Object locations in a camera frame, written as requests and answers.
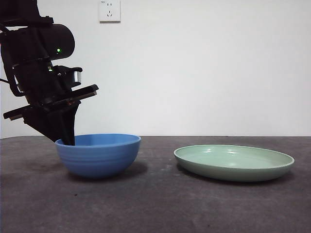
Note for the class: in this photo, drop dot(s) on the blue ribbed bowl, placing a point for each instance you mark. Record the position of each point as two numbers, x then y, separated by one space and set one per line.
97 160

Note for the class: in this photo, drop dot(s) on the white wall socket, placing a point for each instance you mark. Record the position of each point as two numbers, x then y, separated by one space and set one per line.
109 11

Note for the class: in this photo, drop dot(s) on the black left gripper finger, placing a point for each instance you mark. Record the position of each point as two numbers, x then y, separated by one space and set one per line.
70 123
46 125

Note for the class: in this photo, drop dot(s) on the pale green plate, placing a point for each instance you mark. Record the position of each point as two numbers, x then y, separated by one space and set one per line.
233 165

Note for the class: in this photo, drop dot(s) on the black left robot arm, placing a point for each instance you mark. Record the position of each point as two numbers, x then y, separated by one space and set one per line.
29 46

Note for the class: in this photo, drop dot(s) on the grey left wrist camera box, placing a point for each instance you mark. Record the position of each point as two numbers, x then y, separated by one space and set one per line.
75 77

